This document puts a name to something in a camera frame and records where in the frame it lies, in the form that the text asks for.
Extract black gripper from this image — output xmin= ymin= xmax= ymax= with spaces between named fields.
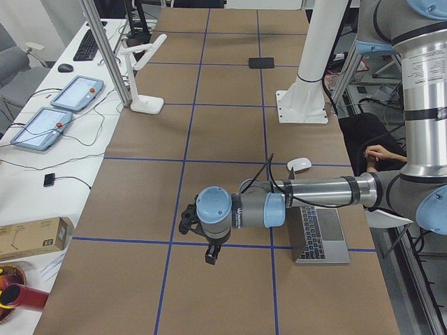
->
xmin=205 ymin=239 xmax=221 ymax=265

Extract black computer mouse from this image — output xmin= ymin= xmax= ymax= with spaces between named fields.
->
xmin=57 ymin=64 xmax=74 ymax=73

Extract red bottle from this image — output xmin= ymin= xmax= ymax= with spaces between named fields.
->
xmin=1 ymin=283 xmax=49 ymax=312

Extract black keyboard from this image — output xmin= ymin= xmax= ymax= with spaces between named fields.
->
xmin=73 ymin=28 xmax=98 ymax=61

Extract blue teach pendant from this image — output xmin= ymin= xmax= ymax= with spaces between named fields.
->
xmin=10 ymin=107 xmax=73 ymax=151
xmin=50 ymin=75 xmax=104 ymax=112

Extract near blue teach pendant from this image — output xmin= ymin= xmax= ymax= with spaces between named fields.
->
xmin=10 ymin=107 xmax=73 ymax=151

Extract far blue teach pendant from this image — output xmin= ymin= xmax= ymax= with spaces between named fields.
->
xmin=50 ymin=75 xmax=104 ymax=112

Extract white computer mouse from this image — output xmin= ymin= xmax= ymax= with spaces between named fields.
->
xmin=287 ymin=158 xmax=312 ymax=172

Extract aluminium frame post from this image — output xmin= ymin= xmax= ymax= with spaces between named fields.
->
xmin=81 ymin=0 xmax=131 ymax=107

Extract cardboard box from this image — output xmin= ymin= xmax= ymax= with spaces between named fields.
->
xmin=1 ymin=217 xmax=73 ymax=261

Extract white camera post with base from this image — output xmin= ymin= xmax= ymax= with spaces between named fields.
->
xmin=276 ymin=0 xmax=350 ymax=124

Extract fruit bowl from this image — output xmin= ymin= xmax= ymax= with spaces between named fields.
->
xmin=0 ymin=264 xmax=28 ymax=324

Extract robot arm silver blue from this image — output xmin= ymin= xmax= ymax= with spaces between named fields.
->
xmin=179 ymin=1 xmax=446 ymax=264

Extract small black device on desk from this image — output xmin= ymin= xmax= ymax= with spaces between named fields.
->
xmin=43 ymin=173 xmax=56 ymax=187

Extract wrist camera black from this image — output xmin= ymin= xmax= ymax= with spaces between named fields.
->
xmin=178 ymin=198 xmax=201 ymax=235

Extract seated person's hands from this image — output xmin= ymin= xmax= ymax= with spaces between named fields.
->
xmin=363 ymin=144 xmax=389 ymax=163

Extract grey laptop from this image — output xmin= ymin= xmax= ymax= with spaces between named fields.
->
xmin=286 ymin=166 xmax=351 ymax=265

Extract black mouse pad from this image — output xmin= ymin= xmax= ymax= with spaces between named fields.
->
xmin=249 ymin=57 xmax=275 ymax=69

